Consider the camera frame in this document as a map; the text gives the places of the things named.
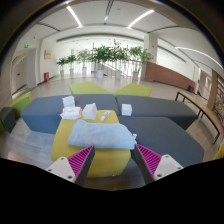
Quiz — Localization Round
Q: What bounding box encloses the green seat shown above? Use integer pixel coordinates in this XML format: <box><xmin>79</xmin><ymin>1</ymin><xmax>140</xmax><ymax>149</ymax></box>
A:
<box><xmin>69</xmin><ymin>81</ymin><xmax>109</xmax><ymax>95</ymax></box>
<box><xmin>114</xmin><ymin>83</ymin><xmax>151</xmax><ymax>97</ymax></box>
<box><xmin>9</xmin><ymin>92</ymin><xmax>31</xmax><ymax>118</ymax></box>

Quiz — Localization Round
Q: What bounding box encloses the grey sofa seat left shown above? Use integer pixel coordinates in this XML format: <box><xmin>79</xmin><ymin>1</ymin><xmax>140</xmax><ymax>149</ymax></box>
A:
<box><xmin>21</xmin><ymin>94</ymin><xmax>120</xmax><ymax>134</ymax></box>

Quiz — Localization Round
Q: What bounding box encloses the green seat far left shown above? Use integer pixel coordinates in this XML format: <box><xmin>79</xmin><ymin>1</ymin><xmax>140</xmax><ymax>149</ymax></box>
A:
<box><xmin>9</xmin><ymin>92</ymin><xmax>31</xmax><ymax>118</ymax></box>

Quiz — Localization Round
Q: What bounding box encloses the white tissue box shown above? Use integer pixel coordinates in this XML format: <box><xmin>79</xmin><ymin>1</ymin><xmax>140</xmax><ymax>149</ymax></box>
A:
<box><xmin>82</xmin><ymin>103</ymin><xmax>97</xmax><ymax>120</ymax></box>

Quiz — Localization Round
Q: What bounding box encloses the long wooden bench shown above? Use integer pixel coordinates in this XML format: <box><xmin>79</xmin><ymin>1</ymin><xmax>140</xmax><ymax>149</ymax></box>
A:
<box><xmin>175</xmin><ymin>91</ymin><xmax>222</xmax><ymax>143</ymax></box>

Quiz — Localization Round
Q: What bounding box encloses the white remote-like tube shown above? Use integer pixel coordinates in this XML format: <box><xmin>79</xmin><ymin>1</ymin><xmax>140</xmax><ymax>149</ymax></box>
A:
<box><xmin>101</xmin><ymin>111</ymin><xmax>110</xmax><ymax>121</ymax></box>

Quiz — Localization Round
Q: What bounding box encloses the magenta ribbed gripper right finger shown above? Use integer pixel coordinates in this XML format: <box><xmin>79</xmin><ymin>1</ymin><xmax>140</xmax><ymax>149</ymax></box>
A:
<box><xmin>134</xmin><ymin>144</ymin><xmax>183</xmax><ymax>184</ymax></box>

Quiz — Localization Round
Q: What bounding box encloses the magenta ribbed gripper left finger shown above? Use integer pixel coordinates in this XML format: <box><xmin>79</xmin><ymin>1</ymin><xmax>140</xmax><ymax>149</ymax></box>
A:
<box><xmin>47</xmin><ymin>146</ymin><xmax>95</xmax><ymax>186</ymax></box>

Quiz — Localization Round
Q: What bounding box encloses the white folded towel stack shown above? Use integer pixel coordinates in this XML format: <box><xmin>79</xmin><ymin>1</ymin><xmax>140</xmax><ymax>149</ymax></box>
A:
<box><xmin>62</xmin><ymin>96</ymin><xmax>75</xmax><ymax>107</ymax></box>

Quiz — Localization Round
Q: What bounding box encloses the potted plant centre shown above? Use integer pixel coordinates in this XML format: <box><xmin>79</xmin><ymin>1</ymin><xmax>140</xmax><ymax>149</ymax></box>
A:
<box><xmin>92</xmin><ymin>45</ymin><xmax>111</xmax><ymax>78</ymax></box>

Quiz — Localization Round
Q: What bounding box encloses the crumpled white cloth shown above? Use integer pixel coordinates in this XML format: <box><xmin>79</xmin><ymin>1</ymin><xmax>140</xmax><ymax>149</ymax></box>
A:
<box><xmin>60</xmin><ymin>107</ymin><xmax>81</xmax><ymax>120</ymax></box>

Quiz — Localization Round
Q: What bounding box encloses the green seat back right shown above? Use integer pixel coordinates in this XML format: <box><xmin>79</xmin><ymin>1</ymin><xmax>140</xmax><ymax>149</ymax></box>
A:
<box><xmin>114</xmin><ymin>83</ymin><xmax>151</xmax><ymax>97</ymax></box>

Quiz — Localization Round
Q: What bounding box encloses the grey sofa seat right front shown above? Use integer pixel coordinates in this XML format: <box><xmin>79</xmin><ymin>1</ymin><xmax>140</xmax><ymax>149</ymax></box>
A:
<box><xmin>118</xmin><ymin>116</ymin><xmax>204</xmax><ymax>167</ymax></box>

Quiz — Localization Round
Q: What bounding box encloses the dark grey stool left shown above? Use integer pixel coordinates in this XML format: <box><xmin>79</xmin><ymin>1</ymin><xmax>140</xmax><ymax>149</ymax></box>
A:
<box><xmin>0</xmin><ymin>107</ymin><xmax>16</xmax><ymax>133</ymax></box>

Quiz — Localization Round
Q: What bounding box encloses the red fire extinguisher box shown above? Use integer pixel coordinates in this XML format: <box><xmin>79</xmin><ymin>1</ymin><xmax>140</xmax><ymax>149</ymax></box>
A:
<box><xmin>44</xmin><ymin>72</ymin><xmax>49</xmax><ymax>82</ymax></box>

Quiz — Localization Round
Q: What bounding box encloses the small white cube box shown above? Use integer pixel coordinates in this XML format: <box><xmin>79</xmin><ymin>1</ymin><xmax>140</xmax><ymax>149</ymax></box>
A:
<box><xmin>121</xmin><ymin>104</ymin><xmax>132</xmax><ymax>116</ymax></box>

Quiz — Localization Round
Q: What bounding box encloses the potted plant right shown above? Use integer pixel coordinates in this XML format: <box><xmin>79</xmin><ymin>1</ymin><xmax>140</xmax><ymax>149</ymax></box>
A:
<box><xmin>129</xmin><ymin>46</ymin><xmax>151</xmax><ymax>80</ymax></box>

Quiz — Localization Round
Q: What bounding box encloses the grey sofa seat right back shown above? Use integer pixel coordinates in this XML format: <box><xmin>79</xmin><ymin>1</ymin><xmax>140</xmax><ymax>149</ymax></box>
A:
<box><xmin>116</xmin><ymin>95</ymin><xmax>197</xmax><ymax>130</ymax></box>

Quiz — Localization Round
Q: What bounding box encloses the light blue towel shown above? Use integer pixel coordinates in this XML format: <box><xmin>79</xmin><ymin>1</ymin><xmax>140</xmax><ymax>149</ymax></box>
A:
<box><xmin>67</xmin><ymin>120</ymin><xmax>136</xmax><ymax>150</ymax></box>

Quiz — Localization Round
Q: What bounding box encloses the green seat back left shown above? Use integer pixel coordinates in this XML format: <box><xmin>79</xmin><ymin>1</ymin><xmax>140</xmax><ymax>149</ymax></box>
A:
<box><xmin>69</xmin><ymin>81</ymin><xmax>109</xmax><ymax>95</ymax></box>

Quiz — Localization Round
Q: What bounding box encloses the potted plant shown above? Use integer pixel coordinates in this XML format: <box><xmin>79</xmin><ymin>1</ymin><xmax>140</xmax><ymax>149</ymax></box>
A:
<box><xmin>57</xmin><ymin>57</ymin><xmax>68</xmax><ymax>76</ymax></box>
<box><xmin>92</xmin><ymin>45</ymin><xmax>111</xmax><ymax>78</ymax></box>
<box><xmin>129</xmin><ymin>46</ymin><xmax>151</xmax><ymax>80</ymax></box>

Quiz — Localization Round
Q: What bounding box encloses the grey sofa seat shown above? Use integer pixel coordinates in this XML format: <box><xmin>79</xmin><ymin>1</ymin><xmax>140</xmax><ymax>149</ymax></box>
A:
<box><xmin>118</xmin><ymin>116</ymin><xmax>204</xmax><ymax>167</ymax></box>
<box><xmin>21</xmin><ymin>94</ymin><xmax>120</xmax><ymax>134</ymax></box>
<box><xmin>116</xmin><ymin>95</ymin><xmax>197</xmax><ymax>130</ymax></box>

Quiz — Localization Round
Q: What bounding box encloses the yellow ottoman seat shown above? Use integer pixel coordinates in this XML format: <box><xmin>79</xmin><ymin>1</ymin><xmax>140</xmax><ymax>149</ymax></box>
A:
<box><xmin>51</xmin><ymin>119</ymin><xmax>131</xmax><ymax>178</ymax></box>

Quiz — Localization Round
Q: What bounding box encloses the potted plant far left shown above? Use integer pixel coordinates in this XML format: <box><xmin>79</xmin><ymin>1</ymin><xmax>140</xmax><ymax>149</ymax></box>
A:
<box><xmin>57</xmin><ymin>57</ymin><xmax>68</xmax><ymax>76</ymax></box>

